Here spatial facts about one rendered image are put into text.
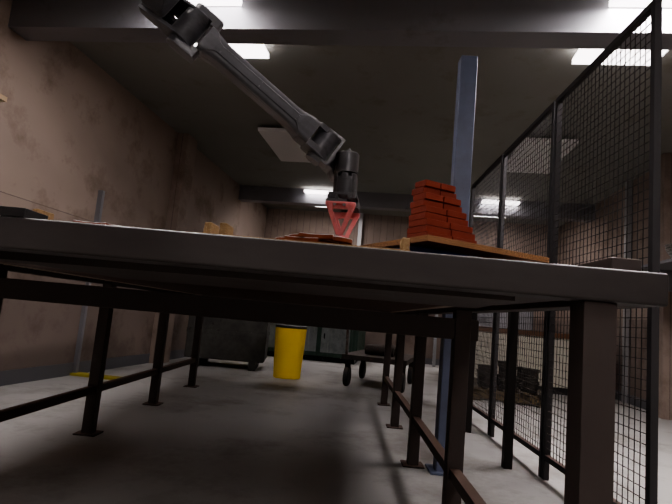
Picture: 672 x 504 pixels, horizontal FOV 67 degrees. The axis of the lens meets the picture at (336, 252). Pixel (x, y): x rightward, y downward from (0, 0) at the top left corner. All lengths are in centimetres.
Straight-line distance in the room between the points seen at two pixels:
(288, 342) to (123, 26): 374
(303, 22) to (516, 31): 145
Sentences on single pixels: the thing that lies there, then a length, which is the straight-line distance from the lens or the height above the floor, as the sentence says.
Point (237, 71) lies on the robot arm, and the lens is 120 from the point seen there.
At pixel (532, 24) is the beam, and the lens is 390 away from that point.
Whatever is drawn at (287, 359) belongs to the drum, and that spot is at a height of 23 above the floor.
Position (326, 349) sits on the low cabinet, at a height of 21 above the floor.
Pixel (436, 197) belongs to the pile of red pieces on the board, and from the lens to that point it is 193.
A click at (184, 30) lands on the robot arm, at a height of 135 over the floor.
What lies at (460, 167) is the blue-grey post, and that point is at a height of 171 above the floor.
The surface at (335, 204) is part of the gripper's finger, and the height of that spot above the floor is 103.
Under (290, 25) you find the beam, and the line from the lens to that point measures 394.
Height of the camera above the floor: 78
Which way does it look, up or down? 7 degrees up
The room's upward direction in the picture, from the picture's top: 5 degrees clockwise
